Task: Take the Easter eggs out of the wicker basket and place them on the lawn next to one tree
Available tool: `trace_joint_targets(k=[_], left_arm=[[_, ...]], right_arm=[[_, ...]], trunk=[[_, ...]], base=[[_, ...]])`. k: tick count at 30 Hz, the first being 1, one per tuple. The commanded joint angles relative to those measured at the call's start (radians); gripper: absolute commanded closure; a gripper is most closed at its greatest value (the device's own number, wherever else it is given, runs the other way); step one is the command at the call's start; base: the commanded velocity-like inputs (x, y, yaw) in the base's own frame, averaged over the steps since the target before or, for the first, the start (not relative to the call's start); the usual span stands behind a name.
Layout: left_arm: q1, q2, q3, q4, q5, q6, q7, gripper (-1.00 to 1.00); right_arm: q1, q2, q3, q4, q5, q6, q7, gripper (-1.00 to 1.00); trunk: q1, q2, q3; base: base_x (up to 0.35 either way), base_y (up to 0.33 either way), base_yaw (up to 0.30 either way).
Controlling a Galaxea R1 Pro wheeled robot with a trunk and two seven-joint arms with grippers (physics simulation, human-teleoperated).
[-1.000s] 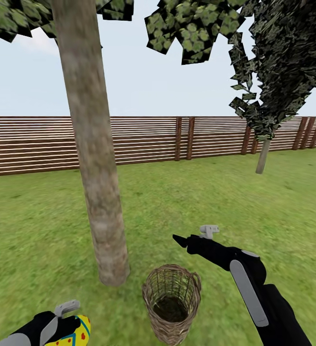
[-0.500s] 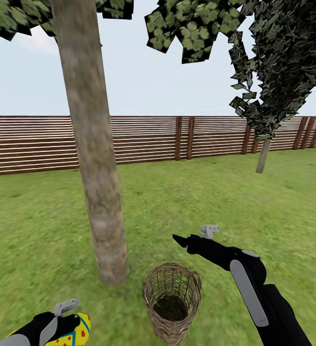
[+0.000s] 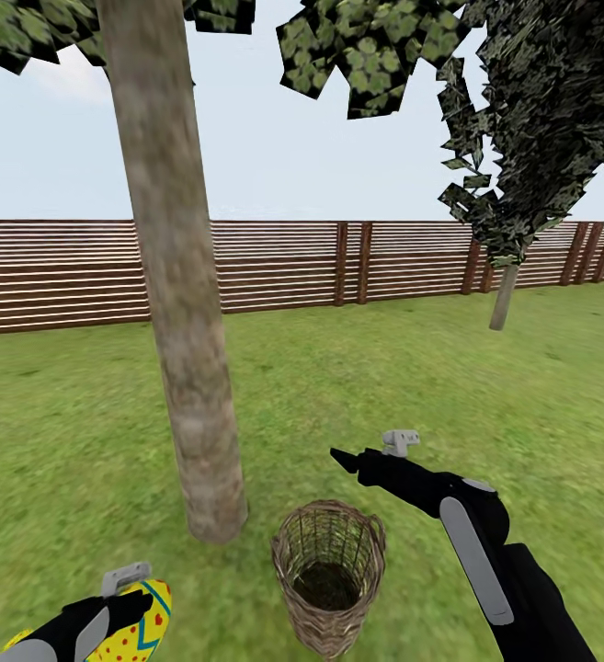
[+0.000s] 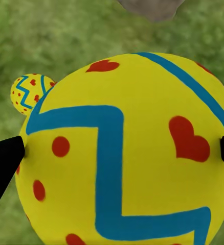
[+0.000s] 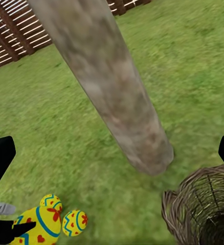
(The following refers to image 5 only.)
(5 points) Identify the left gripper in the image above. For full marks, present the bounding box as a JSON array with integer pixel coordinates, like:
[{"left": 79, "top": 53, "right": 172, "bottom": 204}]
[{"left": 0, "top": 220, "right": 36, "bottom": 245}]

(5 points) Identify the easter egg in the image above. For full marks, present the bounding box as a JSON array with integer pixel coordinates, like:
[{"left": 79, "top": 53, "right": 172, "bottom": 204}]
[
  {"left": 39, "top": 194, "right": 62, "bottom": 214},
  {"left": 62, "top": 210, "right": 88, "bottom": 237},
  {"left": 9, "top": 206, "right": 61, "bottom": 245}
]

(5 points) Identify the wicker basket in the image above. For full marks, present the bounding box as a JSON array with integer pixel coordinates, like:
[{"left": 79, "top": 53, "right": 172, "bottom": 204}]
[{"left": 161, "top": 164, "right": 224, "bottom": 245}]

